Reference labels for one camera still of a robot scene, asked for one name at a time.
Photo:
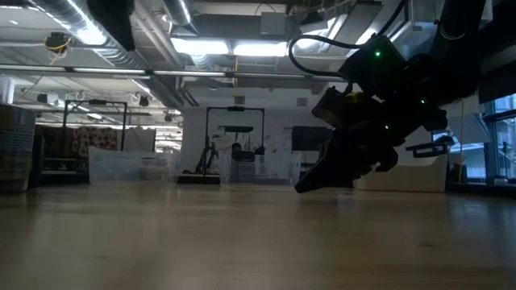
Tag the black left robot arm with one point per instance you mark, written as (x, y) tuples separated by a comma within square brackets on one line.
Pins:
[(113, 20)]

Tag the ceiling light panel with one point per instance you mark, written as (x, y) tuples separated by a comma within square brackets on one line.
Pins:
[(260, 49), (201, 46)]

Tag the white plastic bin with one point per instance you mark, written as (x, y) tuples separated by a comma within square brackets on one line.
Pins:
[(403, 179)]

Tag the black yellow ceiling device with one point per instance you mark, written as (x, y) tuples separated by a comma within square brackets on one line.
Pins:
[(57, 42)]

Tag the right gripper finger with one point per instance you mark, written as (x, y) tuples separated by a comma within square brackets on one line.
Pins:
[(322, 173)]

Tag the black station frame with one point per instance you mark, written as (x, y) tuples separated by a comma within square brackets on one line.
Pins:
[(235, 108), (96, 102)]

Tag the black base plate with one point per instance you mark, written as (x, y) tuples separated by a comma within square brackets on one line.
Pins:
[(197, 179)]

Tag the white curtain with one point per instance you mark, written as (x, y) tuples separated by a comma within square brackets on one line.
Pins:
[(139, 139)]

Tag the black aluminium table frame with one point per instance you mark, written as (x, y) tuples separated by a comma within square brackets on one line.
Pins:
[(483, 189)]

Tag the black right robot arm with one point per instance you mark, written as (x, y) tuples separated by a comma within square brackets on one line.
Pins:
[(379, 68)]

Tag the black background robot arm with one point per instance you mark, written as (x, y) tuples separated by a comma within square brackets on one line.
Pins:
[(207, 159)]

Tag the black desk equipment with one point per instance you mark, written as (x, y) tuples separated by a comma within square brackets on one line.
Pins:
[(429, 150)]

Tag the white folded board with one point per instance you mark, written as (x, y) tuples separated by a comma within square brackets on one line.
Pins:
[(469, 131)]

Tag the patterned cloth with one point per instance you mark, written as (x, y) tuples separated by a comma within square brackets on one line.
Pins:
[(94, 139)]

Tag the grey ceiling box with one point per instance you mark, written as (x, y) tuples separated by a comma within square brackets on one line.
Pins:
[(273, 24)]

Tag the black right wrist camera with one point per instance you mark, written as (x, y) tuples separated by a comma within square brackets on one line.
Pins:
[(330, 108)]

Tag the tall cardboard spice canister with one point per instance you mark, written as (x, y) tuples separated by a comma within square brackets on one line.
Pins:
[(16, 149)]

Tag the grey ceiling pipe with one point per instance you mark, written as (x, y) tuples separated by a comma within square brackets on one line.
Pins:
[(109, 71)]

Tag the glass window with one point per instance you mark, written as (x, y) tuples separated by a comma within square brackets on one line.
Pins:
[(506, 141)]

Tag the white column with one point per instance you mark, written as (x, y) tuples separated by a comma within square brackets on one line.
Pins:
[(6, 90)]

